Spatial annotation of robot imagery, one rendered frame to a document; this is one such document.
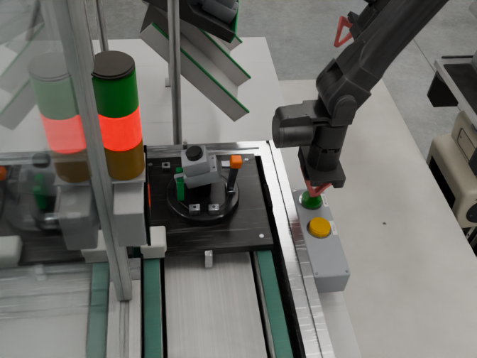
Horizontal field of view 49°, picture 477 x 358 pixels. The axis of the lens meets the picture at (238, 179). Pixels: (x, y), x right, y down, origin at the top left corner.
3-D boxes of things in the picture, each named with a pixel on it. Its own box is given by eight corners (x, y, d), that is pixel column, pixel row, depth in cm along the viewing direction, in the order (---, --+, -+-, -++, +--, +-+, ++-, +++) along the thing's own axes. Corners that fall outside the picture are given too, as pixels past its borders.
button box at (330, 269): (318, 206, 111) (324, 186, 107) (344, 291, 97) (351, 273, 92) (286, 207, 110) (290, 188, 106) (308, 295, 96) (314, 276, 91)
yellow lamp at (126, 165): (145, 151, 68) (142, 123, 64) (145, 180, 64) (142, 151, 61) (106, 153, 67) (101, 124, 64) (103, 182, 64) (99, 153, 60)
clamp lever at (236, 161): (234, 182, 101) (240, 154, 95) (236, 190, 99) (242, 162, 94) (216, 182, 100) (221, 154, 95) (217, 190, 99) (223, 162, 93)
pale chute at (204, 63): (237, 87, 124) (251, 76, 121) (234, 122, 115) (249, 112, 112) (148, 2, 109) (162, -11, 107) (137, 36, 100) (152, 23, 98)
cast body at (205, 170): (219, 164, 98) (209, 138, 93) (221, 181, 95) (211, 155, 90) (177, 175, 99) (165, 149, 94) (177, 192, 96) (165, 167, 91)
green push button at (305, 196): (317, 195, 106) (319, 189, 105) (321, 210, 103) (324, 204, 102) (298, 197, 106) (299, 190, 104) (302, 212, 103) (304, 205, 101)
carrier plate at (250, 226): (253, 159, 112) (254, 152, 111) (272, 250, 96) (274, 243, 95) (141, 165, 109) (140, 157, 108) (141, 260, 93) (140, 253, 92)
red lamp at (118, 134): (142, 122, 64) (138, 90, 61) (142, 150, 61) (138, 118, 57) (100, 124, 64) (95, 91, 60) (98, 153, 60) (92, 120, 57)
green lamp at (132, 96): (138, 89, 61) (135, 54, 57) (138, 118, 57) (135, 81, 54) (94, 91, 60) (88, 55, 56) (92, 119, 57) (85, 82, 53)
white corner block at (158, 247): (166, 238, 97) (165, 224, 94) (167, 258, 94) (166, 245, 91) (140, 239, 96) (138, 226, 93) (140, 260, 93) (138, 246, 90)
